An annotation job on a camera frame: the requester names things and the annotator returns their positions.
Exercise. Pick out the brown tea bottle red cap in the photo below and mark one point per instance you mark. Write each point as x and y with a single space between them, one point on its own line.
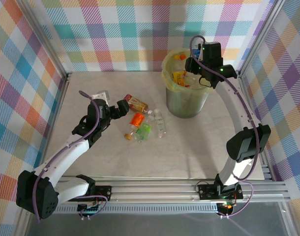
136 103

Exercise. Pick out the orange-labelled yellow-capped plastic bottle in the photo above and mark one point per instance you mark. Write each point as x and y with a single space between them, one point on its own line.
137 119

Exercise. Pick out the red-labelled clear plastic bottle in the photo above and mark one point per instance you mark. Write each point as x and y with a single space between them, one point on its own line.
188 86

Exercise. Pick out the green-labelled clear plastic bottle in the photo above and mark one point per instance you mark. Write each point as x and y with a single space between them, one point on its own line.
143 129

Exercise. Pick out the slim white-labelled clear bottle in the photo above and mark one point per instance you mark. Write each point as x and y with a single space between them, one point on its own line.
160 123

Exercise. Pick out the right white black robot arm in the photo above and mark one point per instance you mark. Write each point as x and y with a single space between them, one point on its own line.
238 105

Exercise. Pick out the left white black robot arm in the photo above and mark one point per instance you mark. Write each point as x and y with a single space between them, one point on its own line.
64 157

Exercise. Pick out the yellow plastic bin liner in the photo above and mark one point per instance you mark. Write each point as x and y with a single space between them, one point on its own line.
167 81

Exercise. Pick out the grey metal bin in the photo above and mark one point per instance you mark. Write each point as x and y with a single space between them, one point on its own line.
187 105

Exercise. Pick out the colourful checked backdrop cloth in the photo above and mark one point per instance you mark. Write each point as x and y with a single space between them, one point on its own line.
12 73
287 98
115 37

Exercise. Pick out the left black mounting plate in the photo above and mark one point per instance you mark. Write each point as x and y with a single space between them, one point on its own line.
104 192

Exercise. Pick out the black mounting plate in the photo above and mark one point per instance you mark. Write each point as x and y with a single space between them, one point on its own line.
104 192
206 192

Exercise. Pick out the left green circuit board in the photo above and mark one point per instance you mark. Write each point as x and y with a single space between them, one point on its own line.
89 209

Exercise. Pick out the green circuit board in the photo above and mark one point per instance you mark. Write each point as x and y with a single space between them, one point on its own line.
89 209
225 207

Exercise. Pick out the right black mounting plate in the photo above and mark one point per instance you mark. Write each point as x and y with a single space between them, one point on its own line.
206 192

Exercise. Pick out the right green circuit board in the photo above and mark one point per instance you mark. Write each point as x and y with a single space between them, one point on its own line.
225 207

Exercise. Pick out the aluminium upright frame post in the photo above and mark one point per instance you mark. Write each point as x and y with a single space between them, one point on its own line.
46 37
260 37

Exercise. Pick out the aluminium base rail beam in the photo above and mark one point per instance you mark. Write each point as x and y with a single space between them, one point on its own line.
152 191

